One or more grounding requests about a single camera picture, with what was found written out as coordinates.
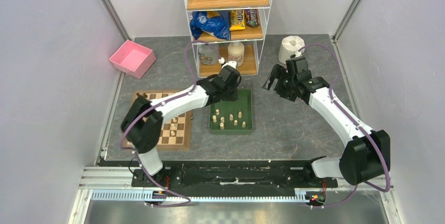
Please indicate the grey patterned mug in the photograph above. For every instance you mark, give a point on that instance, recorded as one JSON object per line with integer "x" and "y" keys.
{"x": 207, "y": 55}

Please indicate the wooden chess board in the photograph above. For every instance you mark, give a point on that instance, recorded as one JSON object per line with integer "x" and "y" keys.
{"x": 176, "y": 133}

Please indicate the brown candy bag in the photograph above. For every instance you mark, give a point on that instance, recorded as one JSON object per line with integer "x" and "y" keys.
{"x": 252, "y": 18}

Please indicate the yellow candy bag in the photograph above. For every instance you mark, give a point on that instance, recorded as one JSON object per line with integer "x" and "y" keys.
{"x": 237, "y": 20}

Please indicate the blue snack bag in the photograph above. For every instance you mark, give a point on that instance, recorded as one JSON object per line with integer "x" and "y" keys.
{"x": 214, "y": 23}

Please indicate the white wire wooden shelf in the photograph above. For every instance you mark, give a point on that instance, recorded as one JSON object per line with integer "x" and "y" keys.
{"x": 253, "y": 38}

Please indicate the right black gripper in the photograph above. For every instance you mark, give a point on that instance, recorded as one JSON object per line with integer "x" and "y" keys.
{"x": 280, "y": 72}

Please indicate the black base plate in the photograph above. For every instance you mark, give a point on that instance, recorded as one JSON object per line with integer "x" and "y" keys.
{"x": 285, "y": 173}

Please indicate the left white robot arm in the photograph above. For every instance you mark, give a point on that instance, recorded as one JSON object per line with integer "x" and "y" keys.
{"x": 143, "y": 124}

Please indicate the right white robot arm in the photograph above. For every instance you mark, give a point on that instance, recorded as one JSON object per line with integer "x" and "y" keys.
{"x": 366, "y": 153}

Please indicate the white toilet paper roll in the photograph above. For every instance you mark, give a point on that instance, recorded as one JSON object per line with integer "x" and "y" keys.
{"x": 289, "y": 46}

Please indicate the green metal tray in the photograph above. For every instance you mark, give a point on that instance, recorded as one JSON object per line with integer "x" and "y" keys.
{"x": 243, "y": 104}

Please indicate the pink plastic bin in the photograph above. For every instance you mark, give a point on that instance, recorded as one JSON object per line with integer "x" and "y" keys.
{"x": 133, "y": 59}

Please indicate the white patterned bottle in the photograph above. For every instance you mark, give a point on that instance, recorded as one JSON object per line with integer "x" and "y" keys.
{"x": 236, "y": 51}

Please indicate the aluminium rail frame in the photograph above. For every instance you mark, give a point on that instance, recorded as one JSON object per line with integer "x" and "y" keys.
{"x": 118, "y": 192}

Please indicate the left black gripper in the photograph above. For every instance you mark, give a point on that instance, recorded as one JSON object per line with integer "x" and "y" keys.
{"x": 233, "y": 96}

